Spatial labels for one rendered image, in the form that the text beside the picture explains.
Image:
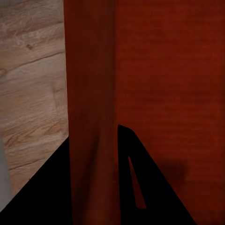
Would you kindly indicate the storage box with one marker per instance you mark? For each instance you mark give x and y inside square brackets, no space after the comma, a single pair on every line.
[158,68]

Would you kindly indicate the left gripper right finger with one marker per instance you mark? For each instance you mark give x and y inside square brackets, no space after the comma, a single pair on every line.
[163,207]

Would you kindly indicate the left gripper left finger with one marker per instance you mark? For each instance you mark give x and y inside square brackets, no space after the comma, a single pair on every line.
[46,197]

